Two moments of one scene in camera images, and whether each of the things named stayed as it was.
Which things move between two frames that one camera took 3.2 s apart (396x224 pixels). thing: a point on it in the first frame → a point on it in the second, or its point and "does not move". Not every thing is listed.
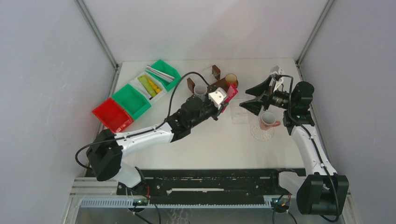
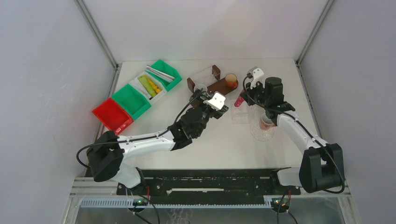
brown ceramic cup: x=231 y=78 does not move
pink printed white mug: x=268 y=121 does not move
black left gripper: x=216 y=111 does not move
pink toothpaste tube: x=231 y=94 → x=238 y=101
